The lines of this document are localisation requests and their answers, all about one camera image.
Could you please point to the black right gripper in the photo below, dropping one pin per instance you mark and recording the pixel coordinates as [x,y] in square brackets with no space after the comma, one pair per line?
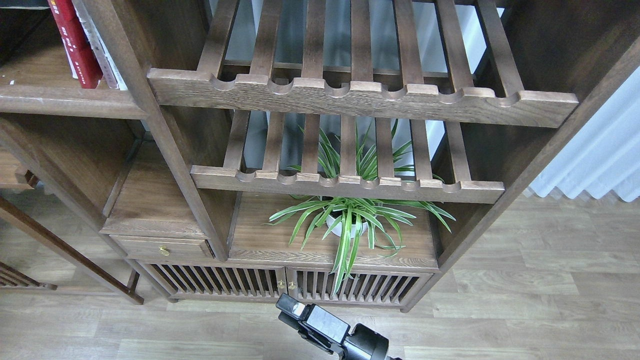
[330,334]

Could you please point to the red book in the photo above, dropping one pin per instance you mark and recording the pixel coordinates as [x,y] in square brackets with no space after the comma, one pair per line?
[76,44]

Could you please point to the white lavender book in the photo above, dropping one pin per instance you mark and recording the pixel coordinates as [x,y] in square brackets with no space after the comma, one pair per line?
[70,60]

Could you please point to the black and yellow book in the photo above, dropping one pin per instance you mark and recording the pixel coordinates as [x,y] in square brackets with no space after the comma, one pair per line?
[25,4]

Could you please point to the green spider plant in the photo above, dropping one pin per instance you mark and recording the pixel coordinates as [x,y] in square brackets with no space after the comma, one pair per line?
[353,217]

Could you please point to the brass drawer knob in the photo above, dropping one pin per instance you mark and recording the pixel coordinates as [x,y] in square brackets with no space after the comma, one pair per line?
[163,251]

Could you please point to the dark wooden bookshelf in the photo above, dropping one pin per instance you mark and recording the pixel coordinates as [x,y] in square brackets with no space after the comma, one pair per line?
[466,102]

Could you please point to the white upright book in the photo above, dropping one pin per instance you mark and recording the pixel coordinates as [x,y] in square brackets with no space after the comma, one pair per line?
[111,73]

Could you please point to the white curtain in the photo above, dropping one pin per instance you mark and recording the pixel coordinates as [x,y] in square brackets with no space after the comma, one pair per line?
[603,158]

